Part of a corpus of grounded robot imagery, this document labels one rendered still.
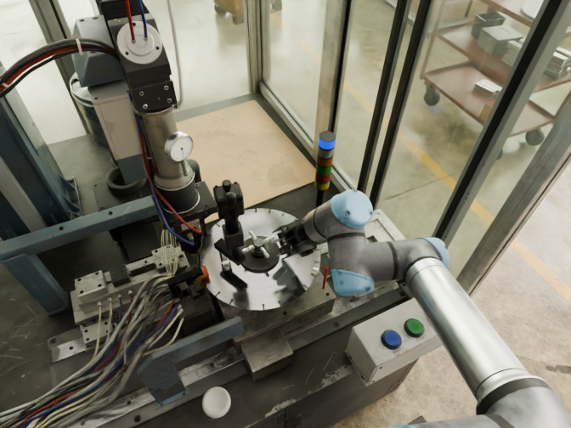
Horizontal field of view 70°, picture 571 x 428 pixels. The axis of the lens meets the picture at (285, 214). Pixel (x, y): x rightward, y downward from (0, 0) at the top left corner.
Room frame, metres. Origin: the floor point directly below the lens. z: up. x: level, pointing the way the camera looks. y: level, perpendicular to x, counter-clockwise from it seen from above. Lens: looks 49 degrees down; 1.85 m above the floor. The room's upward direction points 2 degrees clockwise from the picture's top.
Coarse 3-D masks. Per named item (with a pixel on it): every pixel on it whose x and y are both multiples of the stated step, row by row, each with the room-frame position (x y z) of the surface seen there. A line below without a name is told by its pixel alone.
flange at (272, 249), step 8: (248, 240) 0.67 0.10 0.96; (272, 240) 0.67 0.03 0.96; (240, 248) 0.64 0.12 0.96; (264, 248) 0.63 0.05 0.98; (272, 248) 0.64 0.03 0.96; (248, 256) 0.61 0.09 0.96; (256, 256) 0.61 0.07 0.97; (264, 256) 0.61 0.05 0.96; (272, 256) 0.61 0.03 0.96; (248, 264) 0.59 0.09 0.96; (256, 264) 0.59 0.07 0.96; (264, 264) 0.59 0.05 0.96; (272, 264) 0.59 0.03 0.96
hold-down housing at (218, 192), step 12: (228, 180) 0.58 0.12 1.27; (216, 192) 0.57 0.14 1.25; (228, 192) 0.57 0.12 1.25; (240, 192) 0.57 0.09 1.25; (240, 204) 0.56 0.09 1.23; (228, 216) 0.55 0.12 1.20; (228, 228) 0.56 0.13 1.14; (240, 228) 0.57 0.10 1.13; (228, 240) 0.55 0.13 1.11; (240, 240) 0.56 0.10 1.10
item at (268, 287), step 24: (240, 216) 0.76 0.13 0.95; (264, 216) 0.76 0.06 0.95; (288, 216) 0.77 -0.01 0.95; (216, 240) 0.67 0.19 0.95; (216, 264) 0.59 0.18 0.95; (240, 264) 0.59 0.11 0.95; (288, 264) 0.60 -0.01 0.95; (312, 264) 0.60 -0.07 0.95; (216, 288) 0.52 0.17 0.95; (240, 288) 0.52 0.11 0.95; (264, 288) 0.53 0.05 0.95; (288, 288) 0.53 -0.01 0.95
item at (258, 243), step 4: (252, 236) 0.65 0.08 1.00; (272, 236) 0.65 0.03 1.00; (256, 240) 0.63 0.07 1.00; (260, 240) 0.63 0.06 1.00; (264, 240) 0.64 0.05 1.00; (268, 240) 0.64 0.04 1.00; (256, 244) 0.62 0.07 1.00; (260, 244) 0.62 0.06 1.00; (248, 248) 0.61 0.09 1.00; (252, 248) 0.61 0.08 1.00; (256, 248) 0.62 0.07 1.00; (260, 248) 0.61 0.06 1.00; (244, 252) 0.60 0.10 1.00; (260, 252) 0.62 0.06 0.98; (264, 252) 0.60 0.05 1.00; (268, 256) 0.59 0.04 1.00
